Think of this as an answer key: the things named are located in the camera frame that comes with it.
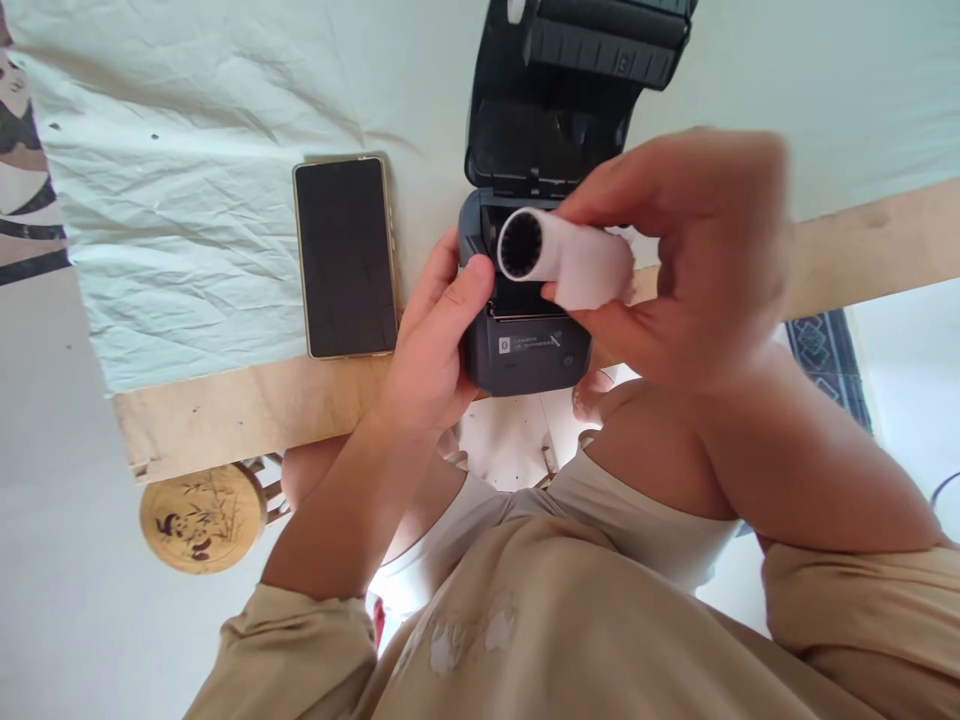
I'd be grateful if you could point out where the white wrinkled table cloth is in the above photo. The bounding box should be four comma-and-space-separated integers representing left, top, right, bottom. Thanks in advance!
0, 0, 960, 397

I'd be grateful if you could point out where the dark patterned rug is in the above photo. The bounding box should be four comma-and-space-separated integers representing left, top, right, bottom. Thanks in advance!
782, 307, 877, 436

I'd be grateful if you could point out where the dark grey label printer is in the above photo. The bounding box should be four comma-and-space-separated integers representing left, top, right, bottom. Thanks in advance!
455, 0, 693, 399

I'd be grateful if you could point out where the round wooden stool panda print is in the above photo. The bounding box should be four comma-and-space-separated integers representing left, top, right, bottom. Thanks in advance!
138, 452, 292, 577

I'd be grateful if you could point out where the black smartphone with gold case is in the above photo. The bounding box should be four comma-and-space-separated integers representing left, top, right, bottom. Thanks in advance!
291, 152, 400, 361

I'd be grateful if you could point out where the person's right hand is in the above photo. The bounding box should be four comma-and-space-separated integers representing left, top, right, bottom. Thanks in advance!
549, 127, 798, 399

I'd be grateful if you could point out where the person's body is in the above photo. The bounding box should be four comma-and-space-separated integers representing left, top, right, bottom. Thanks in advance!
359, 513, 834, 720

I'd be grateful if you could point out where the white label paper roll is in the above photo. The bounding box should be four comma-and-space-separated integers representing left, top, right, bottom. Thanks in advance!
492, 208, 639, 312

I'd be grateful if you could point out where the dark and beige patterned cloth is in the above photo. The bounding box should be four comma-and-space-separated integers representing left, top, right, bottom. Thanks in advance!
0, 43, 73, 288

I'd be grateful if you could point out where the person's left hand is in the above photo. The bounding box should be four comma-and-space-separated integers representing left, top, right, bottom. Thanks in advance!
377, 224, 497, 445

